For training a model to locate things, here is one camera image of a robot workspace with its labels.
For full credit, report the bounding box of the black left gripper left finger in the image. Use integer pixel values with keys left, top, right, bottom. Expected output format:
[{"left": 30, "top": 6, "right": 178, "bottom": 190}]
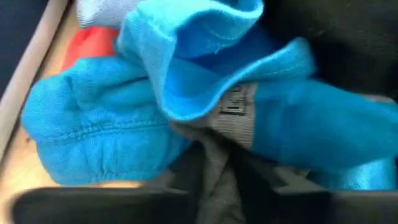
[{"left": 12, "top": 139, "right": 206, "bottom": 224}]

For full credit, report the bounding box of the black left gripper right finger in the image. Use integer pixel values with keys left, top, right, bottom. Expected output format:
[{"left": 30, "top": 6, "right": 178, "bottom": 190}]
[{"left": 229, "top": 146, "right": 398, "bottom": 224}]

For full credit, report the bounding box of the bright blue sweatshirt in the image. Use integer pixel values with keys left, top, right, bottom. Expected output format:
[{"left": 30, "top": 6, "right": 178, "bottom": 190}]
[{"left": 20, "top": 0, "right": 398, "bottom": 191}]

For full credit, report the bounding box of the light blue garment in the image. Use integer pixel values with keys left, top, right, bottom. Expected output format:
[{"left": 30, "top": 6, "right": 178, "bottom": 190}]
[{"left": 75, "top": 0, "right": 141, "bottom": 29}]

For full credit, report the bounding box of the red garment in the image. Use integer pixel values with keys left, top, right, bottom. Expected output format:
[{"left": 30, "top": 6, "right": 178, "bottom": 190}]
[{"left": 60, "top": 26, "right": 121, "bottom": 73}]

